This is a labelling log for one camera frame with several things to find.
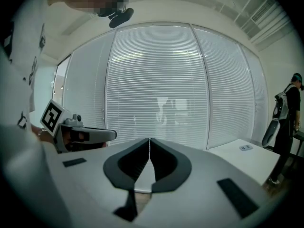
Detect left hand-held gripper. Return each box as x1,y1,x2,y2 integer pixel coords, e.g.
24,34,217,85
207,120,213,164
39,99,117,153

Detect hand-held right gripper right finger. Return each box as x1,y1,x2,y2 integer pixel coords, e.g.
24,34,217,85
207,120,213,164
137,138,276,228

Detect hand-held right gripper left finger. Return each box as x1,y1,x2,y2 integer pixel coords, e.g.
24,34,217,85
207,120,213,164
44,138,150,228

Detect person's left forearm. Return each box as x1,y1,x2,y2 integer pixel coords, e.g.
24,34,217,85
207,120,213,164
31,124,57,147

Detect white table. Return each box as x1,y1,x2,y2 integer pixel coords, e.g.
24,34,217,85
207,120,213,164
209,138,281,186

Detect white slatted blinds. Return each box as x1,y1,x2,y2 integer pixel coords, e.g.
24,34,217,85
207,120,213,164
64,24,269,151

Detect person in white patterned shirt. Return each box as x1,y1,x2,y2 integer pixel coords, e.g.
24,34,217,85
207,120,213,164
0,0,55,223

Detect ceiling air vent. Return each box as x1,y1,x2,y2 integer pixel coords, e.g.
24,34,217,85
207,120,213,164
250,0,277,23

